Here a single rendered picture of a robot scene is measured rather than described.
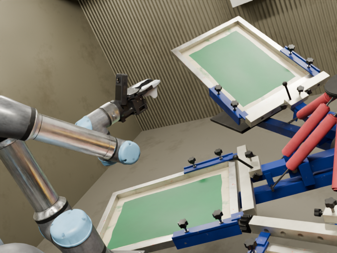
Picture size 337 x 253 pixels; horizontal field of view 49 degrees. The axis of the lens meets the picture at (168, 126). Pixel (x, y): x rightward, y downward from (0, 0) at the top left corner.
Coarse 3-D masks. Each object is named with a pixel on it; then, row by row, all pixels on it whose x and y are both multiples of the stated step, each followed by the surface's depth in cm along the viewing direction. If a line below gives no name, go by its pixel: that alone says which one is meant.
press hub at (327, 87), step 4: (332, 76) 166; (336, 76) 164; (328, 80) 164; (332, 80) 162; (336, 80) 160; (328, 84) 160; (332, 84) 158; (336, 84) 157; (324, 88) 159; (328, 88) 156; (332, 88) 155; (336, 88) 153; (328, 92) 154; (332, 92) 151; (336, 92) 150; (332, 96) 151; (336, 96) 149; (332, 144) 174
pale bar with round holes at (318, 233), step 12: (252, 228) 145; (264, 228) 140; (276, 228) 137; (288, 228) 133; (300, 228) 131; (312, 228) 129; (324, 228) 126; (336, 228) 124; (300, 240) 133; (312, 240) 129; (324, 240) 126; (336, 240) 123
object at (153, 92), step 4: (156, 80) 139; (148, 84) 137; (152, 84) 136; (156, 84) 138; (152, 88) 137; (156, 88) 139; (148, 92) 137; (152, 92) 138; (156, 92) 139; (144, 96) 137; (152, 96) 138; (156, 96) 139
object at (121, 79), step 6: (120, 78) 131; (126, 78) 131; (120, 84) 131; (126, 84) 131; (120, 90) 131; (126, 90) 132; (120, 96) 131; (126, 96) 132; (120, 102) 131; (126, 102) 132
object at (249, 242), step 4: (248, 240) 133; (252, 240) 133; (244, 244) 133; (248, 244) 132; (252, 244) 131; (256, 244) 132; (248, 248) 132; (252, 248) 132; (252, 252) 135; (256, 252) 134
